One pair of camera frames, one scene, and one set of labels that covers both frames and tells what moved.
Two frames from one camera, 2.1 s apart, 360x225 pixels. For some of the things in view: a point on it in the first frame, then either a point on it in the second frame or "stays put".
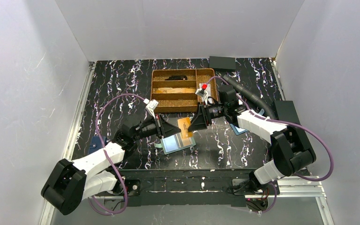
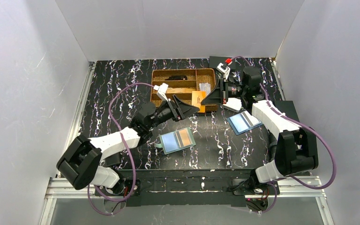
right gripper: [205, 115] -> [223, 92]
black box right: [286, 110] stays put
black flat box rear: [222, 62] stays put
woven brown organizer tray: [175, 90] stays put
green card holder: [173, 143] stays put
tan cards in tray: [159, 90] stays put
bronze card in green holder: [187, 141] stays put
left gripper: [160, 127] -> [175, 108]
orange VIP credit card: [183, 124] -> [197, 96]
